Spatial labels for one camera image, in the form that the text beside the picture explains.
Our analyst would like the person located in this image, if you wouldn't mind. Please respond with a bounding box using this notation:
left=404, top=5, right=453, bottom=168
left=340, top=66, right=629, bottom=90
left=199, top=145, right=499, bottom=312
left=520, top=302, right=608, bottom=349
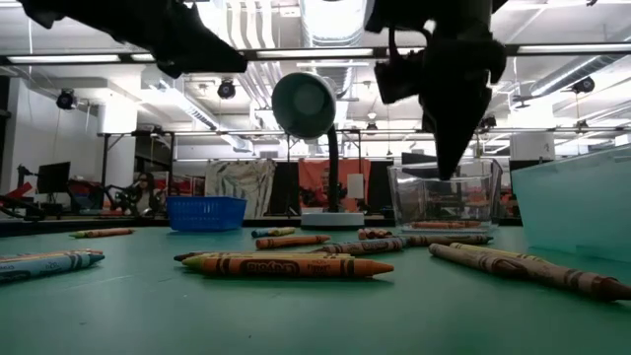
left=128, top=171, right=160, bottom=217

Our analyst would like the black monitor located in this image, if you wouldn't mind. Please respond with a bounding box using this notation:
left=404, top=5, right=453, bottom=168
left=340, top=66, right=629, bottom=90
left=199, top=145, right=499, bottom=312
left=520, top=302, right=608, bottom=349
left=36, top=161, right=72, bottom=195
left=399, top=151, right=440, bottom=179

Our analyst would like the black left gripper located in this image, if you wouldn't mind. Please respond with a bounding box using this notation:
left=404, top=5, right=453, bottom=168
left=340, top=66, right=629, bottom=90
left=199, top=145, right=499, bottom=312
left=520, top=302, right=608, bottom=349
left=19, top=0, right=247, bottom=79

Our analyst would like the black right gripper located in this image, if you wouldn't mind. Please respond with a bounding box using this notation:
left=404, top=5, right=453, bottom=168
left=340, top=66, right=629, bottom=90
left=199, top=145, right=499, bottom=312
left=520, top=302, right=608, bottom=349
left=374, top=36, right=508, bottom=181

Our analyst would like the white box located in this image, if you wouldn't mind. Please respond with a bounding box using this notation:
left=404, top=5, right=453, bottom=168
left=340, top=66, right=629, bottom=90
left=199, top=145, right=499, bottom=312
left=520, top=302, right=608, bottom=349
left=509, top=131, right=557, bottom=162

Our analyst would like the black overhead beam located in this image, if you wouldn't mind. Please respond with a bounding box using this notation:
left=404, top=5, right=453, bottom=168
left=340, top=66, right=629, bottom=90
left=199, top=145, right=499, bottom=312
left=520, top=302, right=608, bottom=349
left=0, top=42, right=631, bottom=67

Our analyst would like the black panel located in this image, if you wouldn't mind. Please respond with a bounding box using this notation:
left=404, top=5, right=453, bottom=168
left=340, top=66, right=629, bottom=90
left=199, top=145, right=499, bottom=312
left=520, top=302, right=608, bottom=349
left=269, top=161, right=301, bottom=217
left=369, top=160, right=395, bottom=214

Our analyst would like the white sheet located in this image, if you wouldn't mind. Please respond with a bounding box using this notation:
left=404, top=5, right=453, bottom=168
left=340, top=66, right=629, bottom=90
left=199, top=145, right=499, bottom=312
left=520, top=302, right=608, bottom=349
left=346, top=173, right=366, bottom=200

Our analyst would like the teal plastic bin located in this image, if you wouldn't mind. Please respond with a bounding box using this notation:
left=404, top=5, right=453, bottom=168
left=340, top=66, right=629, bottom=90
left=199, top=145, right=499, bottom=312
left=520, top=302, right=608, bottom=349
left=511, top=145, right=631, bottom=265

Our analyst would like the clear plastic container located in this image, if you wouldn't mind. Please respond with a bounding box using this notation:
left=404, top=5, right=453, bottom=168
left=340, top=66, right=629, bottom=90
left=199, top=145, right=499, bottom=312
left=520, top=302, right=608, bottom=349
left=386, top=157, right=504, bottom=234

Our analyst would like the red-orange backdrop cloth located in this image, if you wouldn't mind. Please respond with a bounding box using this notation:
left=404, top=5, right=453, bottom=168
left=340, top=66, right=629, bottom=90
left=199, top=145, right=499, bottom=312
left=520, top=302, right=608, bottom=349
left=297, top=157, right=373, bottom=214

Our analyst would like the black metal rack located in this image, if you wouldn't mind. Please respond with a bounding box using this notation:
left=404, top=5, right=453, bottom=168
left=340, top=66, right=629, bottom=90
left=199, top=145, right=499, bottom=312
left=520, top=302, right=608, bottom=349
left=100, top=129, right=177, bottom=218

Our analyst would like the grey patterned cloth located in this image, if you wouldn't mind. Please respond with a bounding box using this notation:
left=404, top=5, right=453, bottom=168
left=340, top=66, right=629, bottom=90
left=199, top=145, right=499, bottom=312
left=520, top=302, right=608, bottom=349
left=203, top=159, right=278, bottom=221

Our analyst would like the blue plastic basket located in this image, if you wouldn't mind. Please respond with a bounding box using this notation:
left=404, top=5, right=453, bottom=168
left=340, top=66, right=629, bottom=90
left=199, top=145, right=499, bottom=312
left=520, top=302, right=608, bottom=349
left=165, top=195, right=248, bottom=233

